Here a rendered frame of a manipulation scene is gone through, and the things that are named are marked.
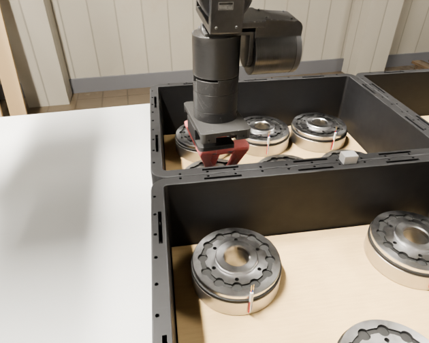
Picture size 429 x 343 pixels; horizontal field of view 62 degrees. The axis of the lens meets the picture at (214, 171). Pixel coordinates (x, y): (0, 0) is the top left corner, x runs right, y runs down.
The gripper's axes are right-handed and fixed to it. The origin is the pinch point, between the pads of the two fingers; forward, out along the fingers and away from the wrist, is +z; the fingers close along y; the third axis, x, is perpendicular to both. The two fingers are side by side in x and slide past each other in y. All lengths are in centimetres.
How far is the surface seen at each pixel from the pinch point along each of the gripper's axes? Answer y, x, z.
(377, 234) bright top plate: -16.4, -16.2, 1.4
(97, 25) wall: 262, 19, 32
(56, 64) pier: 240, 52, 53
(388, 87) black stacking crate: 15.6, -41.2, -3.3
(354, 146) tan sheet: 7.0, -29.5, 4.1
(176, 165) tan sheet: 10.1, 4.0, 4.6
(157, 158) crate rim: -2.6, 8.3, -5.2
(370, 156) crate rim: -9.7, -17.9, -5.5
